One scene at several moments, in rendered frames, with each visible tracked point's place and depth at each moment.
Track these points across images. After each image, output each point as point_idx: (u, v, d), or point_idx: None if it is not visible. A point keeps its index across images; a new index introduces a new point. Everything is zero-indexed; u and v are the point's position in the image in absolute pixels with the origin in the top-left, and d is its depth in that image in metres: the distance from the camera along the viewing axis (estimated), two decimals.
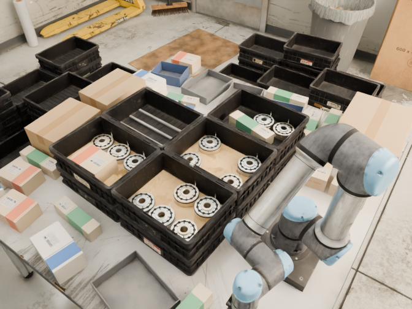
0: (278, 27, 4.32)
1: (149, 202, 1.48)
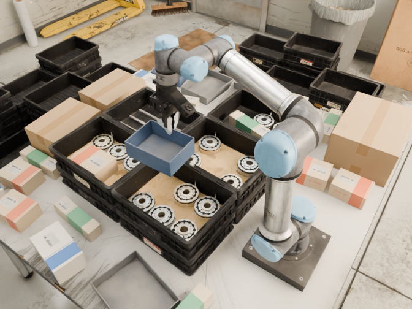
0: (278, 27, 4.32)
1: (149, 202, 1.48)
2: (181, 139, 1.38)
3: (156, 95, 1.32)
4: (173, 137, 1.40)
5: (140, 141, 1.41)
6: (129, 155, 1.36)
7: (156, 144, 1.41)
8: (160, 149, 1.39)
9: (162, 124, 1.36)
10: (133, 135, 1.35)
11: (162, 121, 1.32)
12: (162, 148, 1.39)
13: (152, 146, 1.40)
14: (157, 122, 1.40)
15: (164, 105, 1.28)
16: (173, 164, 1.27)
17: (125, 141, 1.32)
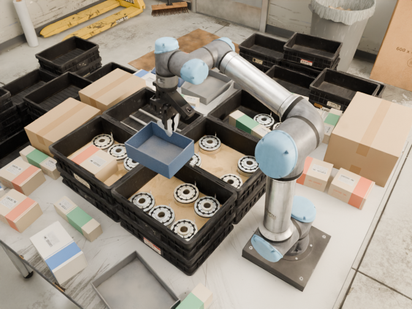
0: (278, 27, 4.32)
1: (149, 202, 1.48)
2: (181, 141, 1.38)
3: (156, 98, 1.32)
4: (173, 139, 1.40)
5: (141, 143, 1.42)
6: (129, 156, 1.37)
7: (156, 146, 1.41)
8: (160, 151, 1.40)
9: (162, 126, 1.37)
10: (133, 137, 1.36)
11: (162, 122, 1.32)
12: (162, 149, 1.40)
13: (152, 148, 1.41)
14: (157, 124, 1.41)
15: (164, 107, 1.29)
16: (171, 167, 1.28)
17: (125, 143, 1.33)
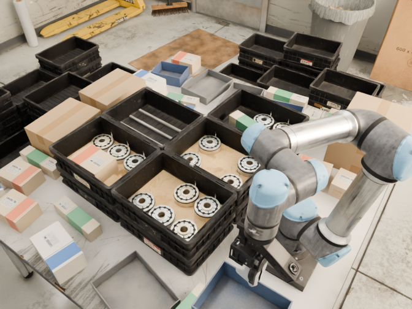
0: (278, 27, 4.32)
1: (149, 202, 1.48)
2: (270, 295, 0.95)
3: (238, 241, 0.90)
4: (256, 289, 0.98)
5: (209, 292, 0.99)
6: None
7: (231, 298, 0.99)
8: (238, 306, 0.97)
9: (244, 276, 0.94)
10: (203, 291, 0.94)
11: (247, 278, 0.89)
12: (241, 304, 0.97)
13: (227, 301, 0.98)
14: (234, 267, 0.98)
15: (254, 261, 0.86)
16: None
17: (192, 306, 0.91)
